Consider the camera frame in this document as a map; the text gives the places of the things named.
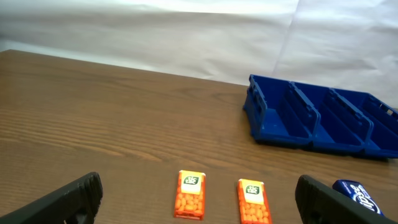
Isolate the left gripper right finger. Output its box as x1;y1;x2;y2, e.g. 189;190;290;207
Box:
294;174;398;224

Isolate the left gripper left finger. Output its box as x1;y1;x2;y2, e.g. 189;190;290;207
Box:
0;172;104;224

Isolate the blue candy pack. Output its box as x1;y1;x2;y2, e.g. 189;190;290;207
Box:
331;179;385;217

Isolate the orange candy box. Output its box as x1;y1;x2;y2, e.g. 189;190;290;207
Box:
236;178;273;224
174;169;206;221

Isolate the blue tray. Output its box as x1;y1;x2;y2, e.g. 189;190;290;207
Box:
243;73;398;159

